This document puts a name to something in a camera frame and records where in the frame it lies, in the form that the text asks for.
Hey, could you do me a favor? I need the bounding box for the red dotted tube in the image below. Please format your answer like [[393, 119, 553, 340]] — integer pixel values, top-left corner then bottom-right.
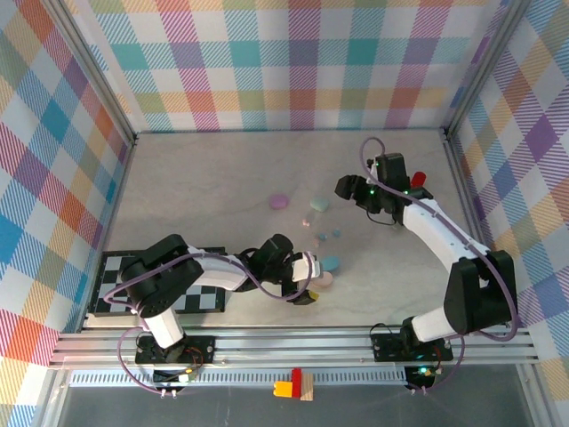
[[390, 172, 428, 230]]

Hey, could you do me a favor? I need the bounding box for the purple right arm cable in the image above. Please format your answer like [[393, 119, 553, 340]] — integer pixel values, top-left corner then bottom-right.
[[358, 136, 520, 396]]

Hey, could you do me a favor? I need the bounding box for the black controller box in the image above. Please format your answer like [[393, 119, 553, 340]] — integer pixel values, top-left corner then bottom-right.
[[404, 365, 435, 389], [152, 367, 197, 387]]

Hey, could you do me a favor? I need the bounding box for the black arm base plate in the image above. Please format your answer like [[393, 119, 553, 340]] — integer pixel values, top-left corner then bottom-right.
[[134, 335, 217, 365], [371, 332, 454, 362]]

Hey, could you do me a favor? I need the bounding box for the black white checkerboard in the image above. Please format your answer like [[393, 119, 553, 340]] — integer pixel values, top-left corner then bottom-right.
[[88, 250, 228, 316]]

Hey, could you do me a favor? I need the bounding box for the aluminium frame post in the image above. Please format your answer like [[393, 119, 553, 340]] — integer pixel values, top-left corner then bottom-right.
[[44, 0, 138, 146], [442, 0, 528, 140]]

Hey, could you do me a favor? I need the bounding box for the white slotted cable duct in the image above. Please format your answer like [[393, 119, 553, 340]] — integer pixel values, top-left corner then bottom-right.
[[68, 367, 408, 387]]

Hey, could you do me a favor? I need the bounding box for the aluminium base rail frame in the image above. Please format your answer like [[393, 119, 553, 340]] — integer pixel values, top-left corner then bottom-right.
[[48, 326, 541, 370]]

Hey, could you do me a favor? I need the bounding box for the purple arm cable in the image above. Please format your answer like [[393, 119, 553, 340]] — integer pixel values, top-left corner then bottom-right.
[[101, 252, 313, 396], [358, 136, 520, 396]]

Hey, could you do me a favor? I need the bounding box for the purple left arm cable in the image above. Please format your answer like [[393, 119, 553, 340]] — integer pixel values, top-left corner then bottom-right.
[[101, 252, 313, 396]]

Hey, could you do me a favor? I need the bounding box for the aluminium side rail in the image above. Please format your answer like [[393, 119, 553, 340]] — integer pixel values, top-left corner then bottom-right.
[[78, 133, 139, 334], [442, 128, 512, 330]]

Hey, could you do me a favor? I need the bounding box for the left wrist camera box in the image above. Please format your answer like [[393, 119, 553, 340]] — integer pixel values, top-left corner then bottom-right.
[[291, 250, 324, 285]]

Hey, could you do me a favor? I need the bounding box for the thin black gripper wire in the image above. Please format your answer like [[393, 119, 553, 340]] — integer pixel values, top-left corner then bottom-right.
[[366, 208, 401, 229]]

